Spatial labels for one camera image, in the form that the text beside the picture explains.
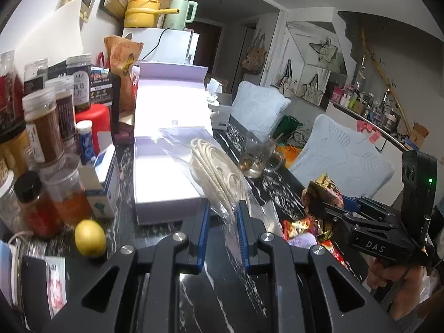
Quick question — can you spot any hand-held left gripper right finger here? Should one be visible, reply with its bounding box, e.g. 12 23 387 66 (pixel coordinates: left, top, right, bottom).
236 199 406 333

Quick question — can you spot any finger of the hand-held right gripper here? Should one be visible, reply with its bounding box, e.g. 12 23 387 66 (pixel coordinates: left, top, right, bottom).
342 195 394 216
308 198 399 231

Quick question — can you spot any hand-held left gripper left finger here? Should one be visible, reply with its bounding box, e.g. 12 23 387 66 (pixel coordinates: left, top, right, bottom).
42 199 212 333

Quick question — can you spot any shiny brown candy packet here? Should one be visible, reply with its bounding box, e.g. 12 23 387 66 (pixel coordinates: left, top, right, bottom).
311 215 336 244

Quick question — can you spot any gold brown snack packet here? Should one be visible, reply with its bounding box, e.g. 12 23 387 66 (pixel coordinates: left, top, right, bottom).
301 173 345 216

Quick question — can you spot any clear bag of white rope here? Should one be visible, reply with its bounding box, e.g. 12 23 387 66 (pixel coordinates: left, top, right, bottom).
159 127 276 273

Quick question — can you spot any lavender gift box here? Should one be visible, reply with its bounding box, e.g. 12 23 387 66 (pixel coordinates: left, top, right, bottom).
133 60 217 226

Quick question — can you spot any person's right hand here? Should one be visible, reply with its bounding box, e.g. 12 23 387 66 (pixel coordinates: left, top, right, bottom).
367 258 429 321

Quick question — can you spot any red orange snack packet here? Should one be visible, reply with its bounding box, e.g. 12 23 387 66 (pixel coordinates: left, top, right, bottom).
282 219 320 241

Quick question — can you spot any light blue pillow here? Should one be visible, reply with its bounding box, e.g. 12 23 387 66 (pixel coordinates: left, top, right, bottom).
289 114 396 199
231 81 291 137

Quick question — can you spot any orange cloth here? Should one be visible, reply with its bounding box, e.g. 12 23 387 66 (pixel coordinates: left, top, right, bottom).
276 144 303 168

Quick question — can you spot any pink cloth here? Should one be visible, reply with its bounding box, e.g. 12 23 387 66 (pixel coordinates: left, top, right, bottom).
355 119 379 143

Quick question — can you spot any glass cup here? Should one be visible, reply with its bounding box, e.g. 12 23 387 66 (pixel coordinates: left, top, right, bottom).
239 130 286 179

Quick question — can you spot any pile of clothes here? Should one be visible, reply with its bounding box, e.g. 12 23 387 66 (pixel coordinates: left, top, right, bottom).
287 126 313 147

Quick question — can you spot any metal handrail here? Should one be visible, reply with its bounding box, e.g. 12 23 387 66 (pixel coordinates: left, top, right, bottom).
329 100 418 154

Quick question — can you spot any green bag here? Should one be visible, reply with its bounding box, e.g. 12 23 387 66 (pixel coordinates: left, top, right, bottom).
274 114 303 143

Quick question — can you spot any row of bottles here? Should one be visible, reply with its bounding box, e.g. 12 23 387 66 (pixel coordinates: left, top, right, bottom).
331 82 403 130

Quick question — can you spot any cardboard box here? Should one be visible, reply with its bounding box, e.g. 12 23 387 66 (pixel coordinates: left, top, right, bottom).
409 121 431 147

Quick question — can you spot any small blue white box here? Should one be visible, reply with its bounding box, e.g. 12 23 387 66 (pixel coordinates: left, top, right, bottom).
78 144 117 220

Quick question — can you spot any yellow lemon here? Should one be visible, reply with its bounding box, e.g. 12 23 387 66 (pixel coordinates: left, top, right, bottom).
74 219 107 259

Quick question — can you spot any white carton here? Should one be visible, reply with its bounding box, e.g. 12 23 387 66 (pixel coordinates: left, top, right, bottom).
211 103 232 131

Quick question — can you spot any bamboo stick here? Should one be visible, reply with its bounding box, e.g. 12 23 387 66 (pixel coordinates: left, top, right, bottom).
360 29 410 130

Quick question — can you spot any canvas tote bag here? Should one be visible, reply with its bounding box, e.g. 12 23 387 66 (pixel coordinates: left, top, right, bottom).
277 59 296 95

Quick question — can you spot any blue tablet tube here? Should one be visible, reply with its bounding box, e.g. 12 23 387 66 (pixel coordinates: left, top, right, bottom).
75 120 97 165

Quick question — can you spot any white pink sachet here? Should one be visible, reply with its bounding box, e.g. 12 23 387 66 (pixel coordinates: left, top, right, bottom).
44 256 67 317

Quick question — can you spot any red canister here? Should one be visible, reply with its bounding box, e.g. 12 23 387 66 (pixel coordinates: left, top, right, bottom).
74 104 115 153

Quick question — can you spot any black capped red bottle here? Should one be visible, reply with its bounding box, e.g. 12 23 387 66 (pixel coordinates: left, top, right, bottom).
14 171 63 239

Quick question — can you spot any brown hanging bag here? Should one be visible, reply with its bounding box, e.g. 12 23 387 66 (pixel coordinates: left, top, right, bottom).
241 29 268 76

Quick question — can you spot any black snack bag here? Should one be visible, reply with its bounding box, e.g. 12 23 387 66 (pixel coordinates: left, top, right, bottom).
89 69 121 112

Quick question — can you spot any plastic jar brown label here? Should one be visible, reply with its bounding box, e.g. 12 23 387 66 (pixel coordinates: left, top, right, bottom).
45 75 77 143

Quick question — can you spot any jar of brown spice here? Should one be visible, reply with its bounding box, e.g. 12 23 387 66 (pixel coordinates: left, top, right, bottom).
22 88 66 164

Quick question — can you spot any brown paper bag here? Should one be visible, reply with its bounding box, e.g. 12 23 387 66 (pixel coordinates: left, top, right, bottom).
104 36 144 112

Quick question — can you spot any plastic jar dark label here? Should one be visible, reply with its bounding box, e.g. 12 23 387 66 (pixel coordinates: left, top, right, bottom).
66 55 93 112

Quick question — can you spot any jar of grey contents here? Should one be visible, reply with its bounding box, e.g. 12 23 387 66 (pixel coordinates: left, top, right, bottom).
0 170 26 234

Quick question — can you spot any jar of yellow contents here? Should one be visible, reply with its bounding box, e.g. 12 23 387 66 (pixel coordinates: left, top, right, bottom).
0 125 34 181

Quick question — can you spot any green kettle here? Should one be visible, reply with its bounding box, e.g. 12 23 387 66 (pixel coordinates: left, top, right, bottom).
162 0 198 31

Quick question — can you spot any yellow pot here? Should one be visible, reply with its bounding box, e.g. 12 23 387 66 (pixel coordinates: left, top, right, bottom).
124 0 178 29

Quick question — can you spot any clear jar black label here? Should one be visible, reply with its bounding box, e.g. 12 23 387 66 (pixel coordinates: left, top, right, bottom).
24 58 49 94

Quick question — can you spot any jar of red contents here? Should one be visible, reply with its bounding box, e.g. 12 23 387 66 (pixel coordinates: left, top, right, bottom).
0 51 25 129

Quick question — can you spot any white paper sheet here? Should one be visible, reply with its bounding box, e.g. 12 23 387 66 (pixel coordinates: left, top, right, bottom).
16 0 84 67

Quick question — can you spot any black power cable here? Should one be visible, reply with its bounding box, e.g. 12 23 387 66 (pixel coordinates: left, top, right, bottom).
142 29 171 61

